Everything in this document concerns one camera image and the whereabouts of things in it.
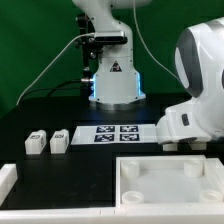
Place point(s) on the white square tabletop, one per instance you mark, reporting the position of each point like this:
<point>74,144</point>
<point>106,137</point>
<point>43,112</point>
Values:
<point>186,179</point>

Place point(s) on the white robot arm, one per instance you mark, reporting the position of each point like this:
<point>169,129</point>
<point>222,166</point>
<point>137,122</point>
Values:
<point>199,62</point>

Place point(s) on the white marker sheet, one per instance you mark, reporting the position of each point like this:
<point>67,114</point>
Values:
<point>114,134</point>

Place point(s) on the black camera stand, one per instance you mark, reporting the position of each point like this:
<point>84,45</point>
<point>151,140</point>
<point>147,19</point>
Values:
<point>85,26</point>

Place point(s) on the white obstacle wall front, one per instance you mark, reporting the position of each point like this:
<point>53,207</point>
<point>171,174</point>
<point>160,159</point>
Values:
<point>124,215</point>

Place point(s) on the white obstacle wall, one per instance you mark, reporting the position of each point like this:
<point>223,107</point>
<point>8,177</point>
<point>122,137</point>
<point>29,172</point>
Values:
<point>124,215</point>
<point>8,178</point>

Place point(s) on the white obstacle wall left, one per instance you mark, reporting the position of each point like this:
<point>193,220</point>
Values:
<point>8,178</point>

